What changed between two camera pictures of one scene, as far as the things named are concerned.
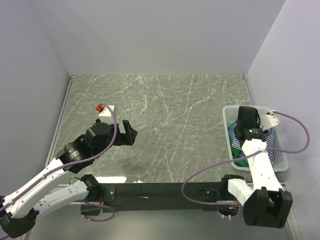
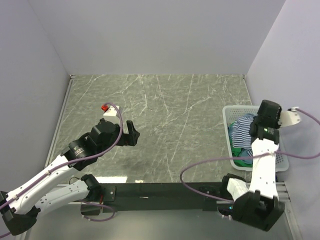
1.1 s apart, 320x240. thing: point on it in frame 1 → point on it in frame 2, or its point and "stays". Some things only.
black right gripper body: [257, 119] → [276, 125]
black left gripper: [125, 138] stays
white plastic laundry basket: [230, 113] stays
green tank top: [235, 152] stays
